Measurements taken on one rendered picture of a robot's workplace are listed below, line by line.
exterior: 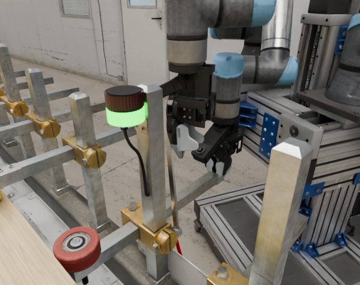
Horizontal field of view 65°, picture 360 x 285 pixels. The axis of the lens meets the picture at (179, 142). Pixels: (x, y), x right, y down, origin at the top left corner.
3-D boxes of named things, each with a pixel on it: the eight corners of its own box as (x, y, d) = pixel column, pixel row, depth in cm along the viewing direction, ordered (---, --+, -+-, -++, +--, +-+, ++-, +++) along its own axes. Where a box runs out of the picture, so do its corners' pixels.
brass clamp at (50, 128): (45, 122, 96) (42, 108, 93) (64, 134, 87) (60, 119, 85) (26, 128, 92) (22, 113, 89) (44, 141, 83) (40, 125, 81)
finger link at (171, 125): (173, 147, 58) (172, 107, 54) (167, 146, 58) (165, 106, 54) (182, 138, 61) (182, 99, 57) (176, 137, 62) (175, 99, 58)
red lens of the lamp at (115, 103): (129, 96, 48) (128, 83, 47) (152, 104, 44) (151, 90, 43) (98, 104, 44) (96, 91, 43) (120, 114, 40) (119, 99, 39)
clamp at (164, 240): (139, 216, 69) (137, 199, 67) (178, 245, 61) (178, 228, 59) (120, 228, 66) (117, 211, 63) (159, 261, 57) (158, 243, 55)
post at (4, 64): (36, 164, 116) (3, 42, 95) (39, 167, 114) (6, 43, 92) (27, 167, 114) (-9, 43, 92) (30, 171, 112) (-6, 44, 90)
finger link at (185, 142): (195, 168, 59) (196, 129, 55) (170, 163, 61) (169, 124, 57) (200, 162, 62) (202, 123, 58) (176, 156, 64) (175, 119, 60)
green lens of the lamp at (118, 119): (130, 109, 49) (129, 98, 48) (152, 119, 45) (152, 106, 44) (100, 119, 45) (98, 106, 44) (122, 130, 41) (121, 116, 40)
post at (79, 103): (105, 238, 88) (81, 89, 67) (111, 244, 86) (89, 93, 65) (95, 244, 86) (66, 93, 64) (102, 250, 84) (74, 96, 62)
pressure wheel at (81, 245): (92, 258, 61) (84, 217, 56) (114, 281, 56) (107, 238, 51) (56, 282, 56) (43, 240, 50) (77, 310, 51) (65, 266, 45)
